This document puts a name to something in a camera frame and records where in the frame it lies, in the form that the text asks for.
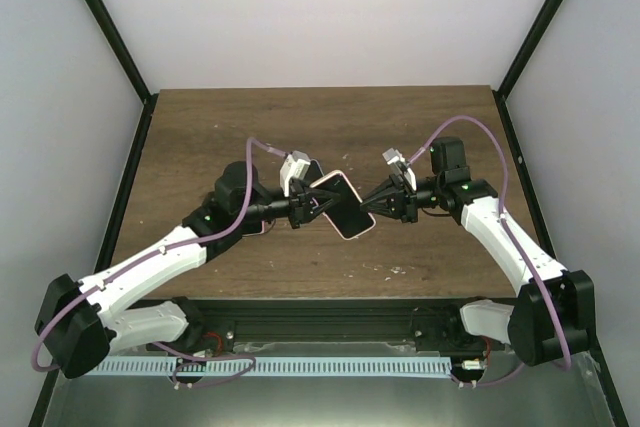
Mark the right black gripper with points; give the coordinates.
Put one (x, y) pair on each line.
(404, 203)

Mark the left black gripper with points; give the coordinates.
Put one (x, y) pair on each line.
(302, 202)

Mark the phone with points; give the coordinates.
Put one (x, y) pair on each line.
(314, 172)
(345, 215)
(252, 228)

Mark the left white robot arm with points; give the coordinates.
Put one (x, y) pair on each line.
(81, 322)

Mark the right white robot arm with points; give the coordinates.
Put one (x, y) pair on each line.
(553, 316)

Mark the phone in blue case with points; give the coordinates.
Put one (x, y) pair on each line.
(314, 172)

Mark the phone in pink case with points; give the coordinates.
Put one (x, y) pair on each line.
(252, 228)

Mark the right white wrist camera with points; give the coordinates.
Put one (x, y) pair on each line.
(400, 167)

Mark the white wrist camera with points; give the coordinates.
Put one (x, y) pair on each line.
(400, 167)
(295, 166)

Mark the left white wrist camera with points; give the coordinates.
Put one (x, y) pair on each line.
(295, 166)

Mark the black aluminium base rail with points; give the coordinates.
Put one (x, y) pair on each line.
(424, 323)

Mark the light blue slotted cable duct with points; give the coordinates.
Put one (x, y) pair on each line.
(403, 367)

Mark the left black table edge rail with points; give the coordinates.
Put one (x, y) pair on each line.
(116, 218)

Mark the right black frame post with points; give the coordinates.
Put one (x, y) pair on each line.
(536, 32)

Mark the black frame post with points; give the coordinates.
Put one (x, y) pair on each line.
(118, 46)
(536, 32)

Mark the left black frame post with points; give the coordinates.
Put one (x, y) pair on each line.
(118, 46)

